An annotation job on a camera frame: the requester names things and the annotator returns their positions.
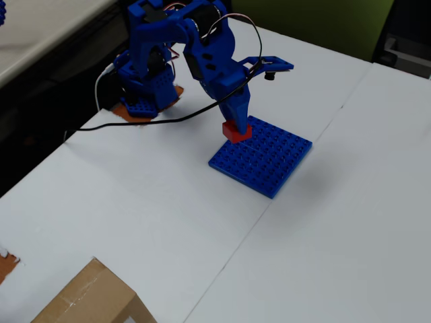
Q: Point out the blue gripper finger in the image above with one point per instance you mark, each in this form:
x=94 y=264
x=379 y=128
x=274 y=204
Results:
x=228 y=111
x=243 y=111

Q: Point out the red 2x2 building block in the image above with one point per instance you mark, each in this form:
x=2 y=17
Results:
x=232 y=134

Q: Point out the blue 3D-printed robot arm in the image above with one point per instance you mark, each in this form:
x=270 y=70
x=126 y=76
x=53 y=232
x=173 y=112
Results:
x=158 y=30

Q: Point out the blue 8x8 building baseplate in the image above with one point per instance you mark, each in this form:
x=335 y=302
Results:
x=266 y=161

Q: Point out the green partition panel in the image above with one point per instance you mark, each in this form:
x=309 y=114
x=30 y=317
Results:
x=320 y=23

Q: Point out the dark grey background furniture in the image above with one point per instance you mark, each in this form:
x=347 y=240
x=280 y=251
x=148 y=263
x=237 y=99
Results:
x=407 y=30

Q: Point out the white background table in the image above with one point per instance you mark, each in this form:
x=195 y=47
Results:
x=40 y=30

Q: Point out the brown cardboard box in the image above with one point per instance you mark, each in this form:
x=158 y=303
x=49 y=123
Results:
x=87 y=296

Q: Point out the blue beaded object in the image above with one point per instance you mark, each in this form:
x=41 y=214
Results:
x=2 y=13

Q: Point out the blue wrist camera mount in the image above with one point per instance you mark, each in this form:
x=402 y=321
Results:
x=276 y=64

